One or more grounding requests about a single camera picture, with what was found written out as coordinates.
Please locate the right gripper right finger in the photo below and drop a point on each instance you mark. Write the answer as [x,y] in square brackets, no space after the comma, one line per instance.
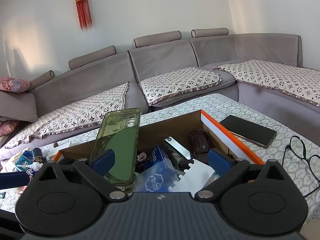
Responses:
[227,173]

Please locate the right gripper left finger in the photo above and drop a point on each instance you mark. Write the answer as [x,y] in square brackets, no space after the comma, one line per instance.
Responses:
[92,173]

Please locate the green transparent phone case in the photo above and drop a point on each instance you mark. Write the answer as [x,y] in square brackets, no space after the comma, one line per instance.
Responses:
[119,132]

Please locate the white paper card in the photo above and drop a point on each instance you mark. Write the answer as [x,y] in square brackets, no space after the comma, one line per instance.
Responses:
[194,179]

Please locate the dark brown jar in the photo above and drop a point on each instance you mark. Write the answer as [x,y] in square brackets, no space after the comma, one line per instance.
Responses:
[199,142]

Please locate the black smartphone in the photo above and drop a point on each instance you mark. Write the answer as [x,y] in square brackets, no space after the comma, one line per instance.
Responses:
[255,133]

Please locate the orange cardboard box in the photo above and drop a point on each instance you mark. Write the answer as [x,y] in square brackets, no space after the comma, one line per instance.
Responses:
[179,128]

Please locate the white flat box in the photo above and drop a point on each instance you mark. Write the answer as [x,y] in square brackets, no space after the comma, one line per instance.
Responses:
[52,152]

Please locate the white spray pump bottle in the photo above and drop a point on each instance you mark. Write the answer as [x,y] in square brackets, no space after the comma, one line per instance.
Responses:
[35,166]

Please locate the patterned seat cover left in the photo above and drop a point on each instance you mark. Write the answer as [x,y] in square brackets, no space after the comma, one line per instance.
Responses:
[81,114]

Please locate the patterned seat cover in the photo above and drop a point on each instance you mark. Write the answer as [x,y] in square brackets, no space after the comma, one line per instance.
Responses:
[297,82]
[172,87]
[81,114]

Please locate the dark blue cylinder can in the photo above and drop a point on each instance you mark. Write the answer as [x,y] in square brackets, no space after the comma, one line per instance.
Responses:
[38,156]

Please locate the silver metal scraper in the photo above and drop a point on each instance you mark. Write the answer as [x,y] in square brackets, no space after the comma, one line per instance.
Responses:
[175,146]

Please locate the black eyeglasses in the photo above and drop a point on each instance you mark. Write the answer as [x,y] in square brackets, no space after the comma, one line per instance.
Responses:
[303,154]

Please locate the grey sectional sofa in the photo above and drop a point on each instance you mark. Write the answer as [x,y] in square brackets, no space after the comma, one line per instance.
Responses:
[90,75]

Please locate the grey sofa cushion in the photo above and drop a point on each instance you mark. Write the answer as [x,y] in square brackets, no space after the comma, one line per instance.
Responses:
[18,106]

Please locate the pink pillow lower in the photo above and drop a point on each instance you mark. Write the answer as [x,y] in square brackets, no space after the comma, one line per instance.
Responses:
[8,127]

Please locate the patterned seat cover middle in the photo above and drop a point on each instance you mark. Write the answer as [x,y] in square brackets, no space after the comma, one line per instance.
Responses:
[172,87]

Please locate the patterned seat cover right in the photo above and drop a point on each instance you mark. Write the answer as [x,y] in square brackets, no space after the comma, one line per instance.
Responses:
[297,82]

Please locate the pink floral pillow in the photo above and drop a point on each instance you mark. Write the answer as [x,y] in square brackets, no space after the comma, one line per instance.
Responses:
[10,84]

